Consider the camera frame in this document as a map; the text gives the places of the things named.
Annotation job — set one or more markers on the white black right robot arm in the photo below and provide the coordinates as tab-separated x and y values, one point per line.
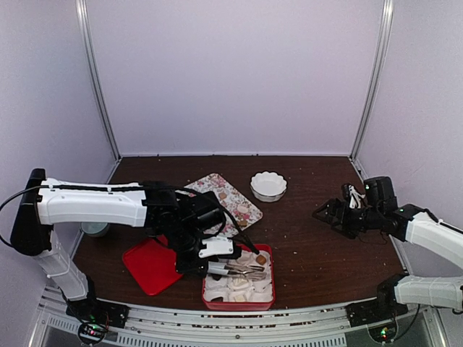
377	209

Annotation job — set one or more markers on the front aluminium rail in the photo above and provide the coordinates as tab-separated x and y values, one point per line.
326	325

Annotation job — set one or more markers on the red tin lid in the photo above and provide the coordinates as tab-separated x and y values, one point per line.
152	265

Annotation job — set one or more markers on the white oval chocolate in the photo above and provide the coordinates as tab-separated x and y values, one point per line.
242	209

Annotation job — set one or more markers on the right aluminium frame post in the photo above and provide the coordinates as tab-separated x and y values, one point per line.
383	40

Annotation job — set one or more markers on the white ridged chocolate packed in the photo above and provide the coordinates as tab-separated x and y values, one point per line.
239	282

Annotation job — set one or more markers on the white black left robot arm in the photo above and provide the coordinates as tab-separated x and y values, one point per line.
181	215

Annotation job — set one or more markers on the aluminium frame post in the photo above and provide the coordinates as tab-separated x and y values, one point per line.
84	23
383	40

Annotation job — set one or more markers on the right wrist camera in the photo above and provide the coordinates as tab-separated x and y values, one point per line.
353	197

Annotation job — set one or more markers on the white scalloped ceramic dish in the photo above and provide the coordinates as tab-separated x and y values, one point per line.
268	186

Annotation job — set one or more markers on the red tin box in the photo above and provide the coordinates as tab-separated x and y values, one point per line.
252	306

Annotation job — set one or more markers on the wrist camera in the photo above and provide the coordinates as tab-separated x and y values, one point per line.
353	197
221	247

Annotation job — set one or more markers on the brown chocolate back cell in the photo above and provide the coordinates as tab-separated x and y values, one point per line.
260	259

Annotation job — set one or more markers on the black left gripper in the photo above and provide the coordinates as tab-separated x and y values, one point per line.
187	267

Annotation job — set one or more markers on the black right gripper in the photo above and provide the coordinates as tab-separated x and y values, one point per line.
333	204

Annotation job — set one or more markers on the floral rectangular tray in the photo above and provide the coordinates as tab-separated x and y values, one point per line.
214	182

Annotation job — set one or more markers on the left aluminium frame post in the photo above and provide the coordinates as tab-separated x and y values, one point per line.
84	23

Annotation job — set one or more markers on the pale green ceramic bowl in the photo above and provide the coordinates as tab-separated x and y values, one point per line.
94	229

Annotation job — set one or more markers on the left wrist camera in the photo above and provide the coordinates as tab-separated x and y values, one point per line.
221	247

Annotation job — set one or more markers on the white paper cup liners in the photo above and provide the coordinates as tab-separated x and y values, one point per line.
260	291

